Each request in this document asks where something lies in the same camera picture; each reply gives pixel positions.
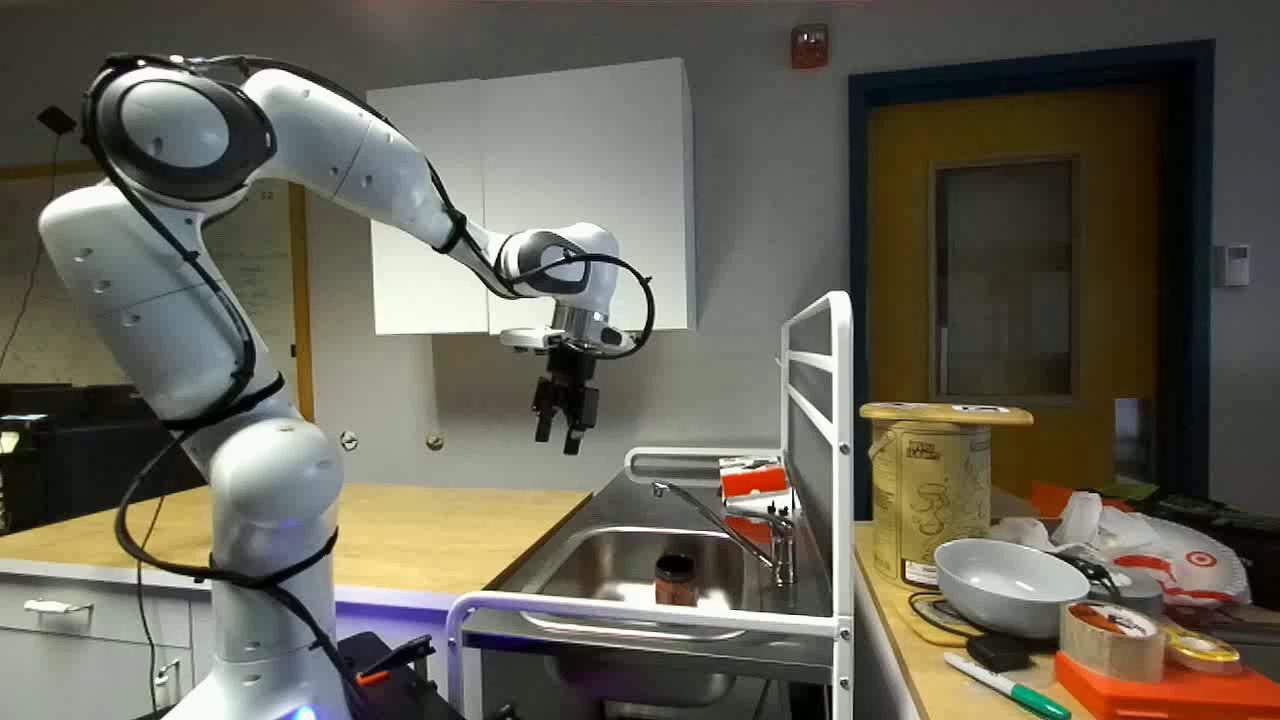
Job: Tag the black and red device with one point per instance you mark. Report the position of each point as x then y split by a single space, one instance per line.
384 673

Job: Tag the white metal rail frame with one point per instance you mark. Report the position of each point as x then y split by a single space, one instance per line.
840 442

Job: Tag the brown tape roll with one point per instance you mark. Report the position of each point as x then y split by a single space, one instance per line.
1111 640

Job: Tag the orange plastic box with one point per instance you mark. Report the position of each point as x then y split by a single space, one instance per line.
1175 693

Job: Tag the white wall thermostat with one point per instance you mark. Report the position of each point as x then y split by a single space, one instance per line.
1239 265

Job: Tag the green and white marker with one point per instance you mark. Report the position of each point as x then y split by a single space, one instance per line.
1015 688

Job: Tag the small black block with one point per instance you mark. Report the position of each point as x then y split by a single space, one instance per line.
999 653

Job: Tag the red fire alarm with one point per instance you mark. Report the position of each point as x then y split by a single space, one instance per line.
809 50

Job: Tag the white bowl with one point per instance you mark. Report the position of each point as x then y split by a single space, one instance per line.
1009 587

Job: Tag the whiteboard on wall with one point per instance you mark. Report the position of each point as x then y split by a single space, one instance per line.
586 172

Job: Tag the shiny metal ladle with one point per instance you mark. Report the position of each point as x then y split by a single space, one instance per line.
782 546

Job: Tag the wooden door with window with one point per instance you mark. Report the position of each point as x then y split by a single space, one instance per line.
1015 281

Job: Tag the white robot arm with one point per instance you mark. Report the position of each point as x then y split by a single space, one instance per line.
162 304

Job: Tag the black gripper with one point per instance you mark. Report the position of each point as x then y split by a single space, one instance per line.
568 364

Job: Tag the wooden board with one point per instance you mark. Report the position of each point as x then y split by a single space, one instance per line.
945 413

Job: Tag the gold round lid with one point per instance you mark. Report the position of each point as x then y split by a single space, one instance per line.
1205 653

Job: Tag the black equipment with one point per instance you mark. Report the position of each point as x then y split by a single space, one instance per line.
80 444

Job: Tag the white and red plastic bag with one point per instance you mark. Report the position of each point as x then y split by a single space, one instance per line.
1175 546

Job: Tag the white drawer cabinet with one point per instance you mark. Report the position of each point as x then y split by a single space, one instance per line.
80 640

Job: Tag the dark cup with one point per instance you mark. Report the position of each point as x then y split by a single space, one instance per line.
675 582

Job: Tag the stainless steel sink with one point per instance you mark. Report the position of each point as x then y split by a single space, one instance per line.
624 566

